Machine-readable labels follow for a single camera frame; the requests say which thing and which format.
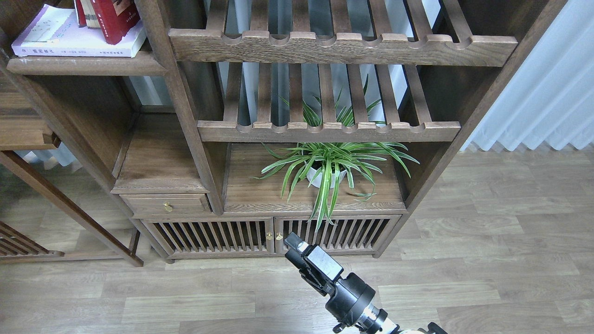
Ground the green spider plant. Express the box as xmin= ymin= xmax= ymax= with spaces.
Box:
xmin=253 ymin=74 xmax=420 ymax=232

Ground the slatted cabinet door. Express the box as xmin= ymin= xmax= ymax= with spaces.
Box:
xmin=142 ymin=218 xmax=275 ymax=259
xmin=274 ymin=214 xmax=400 ymax=255

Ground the red cover book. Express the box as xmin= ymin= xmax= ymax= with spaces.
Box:
xmin=91 ymin=0 xmax=140 ymax=45

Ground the left slatted cabinet door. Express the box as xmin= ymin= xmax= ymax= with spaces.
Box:
xmin=142 ymin=218 xmax=275 ymax=259

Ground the small wooden drawer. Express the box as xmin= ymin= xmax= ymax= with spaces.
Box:
xmin=121 ymin=193 xmax=210 ymax=218

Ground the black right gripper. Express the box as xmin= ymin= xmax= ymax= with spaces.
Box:
xmin=284 ymin=232 xmax=377 ymax=328

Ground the dark maroon book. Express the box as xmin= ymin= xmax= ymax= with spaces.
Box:
xmin=74 ymin=0 xmax=100 ymax=28

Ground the white curtain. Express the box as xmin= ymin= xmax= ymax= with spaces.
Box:
xmin=460 ymin=0 xmax=594 ymax=152

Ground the dark wooden bookshelf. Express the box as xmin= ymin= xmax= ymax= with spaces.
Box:
xmin=1 ymin=0 xmax=567 ymax=263

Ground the right slatted cabinet door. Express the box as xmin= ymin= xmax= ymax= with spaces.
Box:
xmin=274 ymin=214 xmax=400 ymax=255

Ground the white plant pot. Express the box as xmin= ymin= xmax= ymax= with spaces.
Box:
xmin=306 ymin=161 xmax=347 ymax=189

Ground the white lavender book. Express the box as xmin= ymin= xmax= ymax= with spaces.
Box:
xmin=12 ymin=5 xmax=146 ymax=58

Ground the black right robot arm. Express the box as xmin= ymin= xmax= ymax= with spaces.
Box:
xmin=284 ymin=232 xmax=445 ymax=334

